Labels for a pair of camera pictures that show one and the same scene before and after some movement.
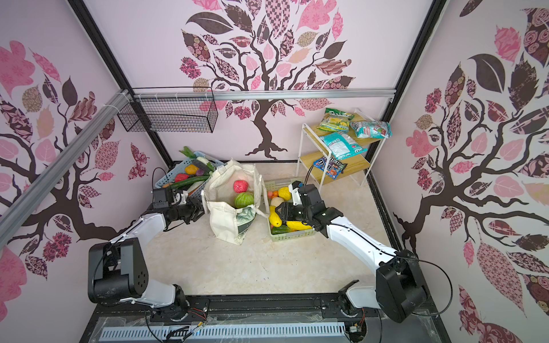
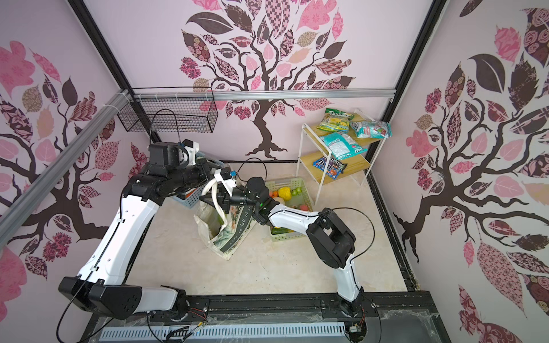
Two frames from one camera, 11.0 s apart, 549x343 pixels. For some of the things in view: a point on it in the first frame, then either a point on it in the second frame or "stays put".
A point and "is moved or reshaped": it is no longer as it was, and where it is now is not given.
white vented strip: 221,331 stays put
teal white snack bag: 342,145 stays put
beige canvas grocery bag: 233,194 is moved or reshaped
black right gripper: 287,214 -> 225,199
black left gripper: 196,207 -> 204,166
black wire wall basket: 170,109 stays put
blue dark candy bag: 334,167 stays put
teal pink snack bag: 372,129 stays put
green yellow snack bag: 334,120 stays put
